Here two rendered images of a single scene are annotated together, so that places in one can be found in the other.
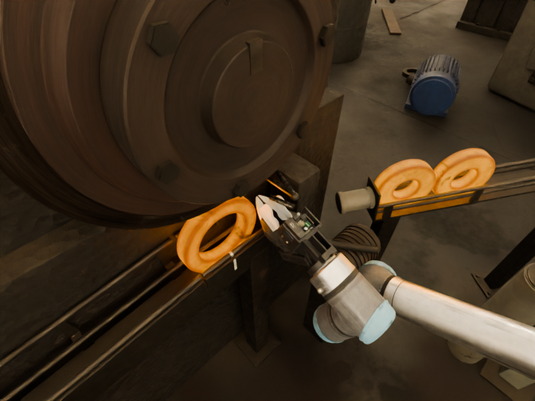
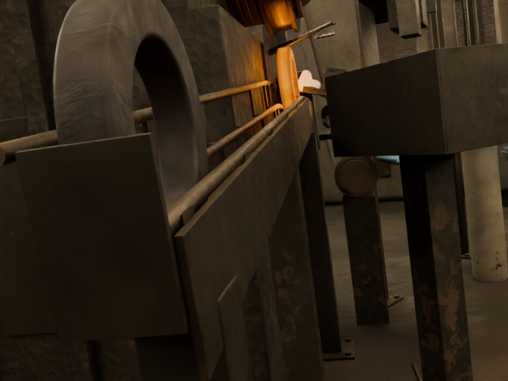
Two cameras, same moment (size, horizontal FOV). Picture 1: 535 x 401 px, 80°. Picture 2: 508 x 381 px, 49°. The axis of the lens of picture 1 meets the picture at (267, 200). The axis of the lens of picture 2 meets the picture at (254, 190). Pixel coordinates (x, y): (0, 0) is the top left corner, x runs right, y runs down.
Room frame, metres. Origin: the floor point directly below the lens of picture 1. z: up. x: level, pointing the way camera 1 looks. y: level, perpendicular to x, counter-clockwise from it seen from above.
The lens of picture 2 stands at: (-0.69, 1.06, 0.65)
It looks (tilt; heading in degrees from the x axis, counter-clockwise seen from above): 6 degrees down; 324
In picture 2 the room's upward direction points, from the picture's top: 8 degrees counter-clockwise
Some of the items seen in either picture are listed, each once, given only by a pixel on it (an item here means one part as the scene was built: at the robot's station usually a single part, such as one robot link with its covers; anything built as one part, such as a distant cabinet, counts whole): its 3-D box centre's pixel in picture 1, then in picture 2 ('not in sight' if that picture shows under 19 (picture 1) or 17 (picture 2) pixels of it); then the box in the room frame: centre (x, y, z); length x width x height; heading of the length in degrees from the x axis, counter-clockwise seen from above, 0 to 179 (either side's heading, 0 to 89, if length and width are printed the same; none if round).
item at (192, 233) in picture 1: (219, 233); (289, 84); (0.41, 0.10, 0.75); 0.18 x 0.03 x 0.18; 133
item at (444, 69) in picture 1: (435, 83); not in sight; (2.25, -1.25, 0.17); 0.57 x 0.31 x 0.34; 153
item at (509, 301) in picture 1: (499, 320); (484, 208); (0.43, -0.76, 0.26); 0.12 x 0.12 x 0.52
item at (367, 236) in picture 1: (334, 289); (363, 236); (0.53, -0.23, 0.27); 0.22 x 0.13 x 0.53; 133
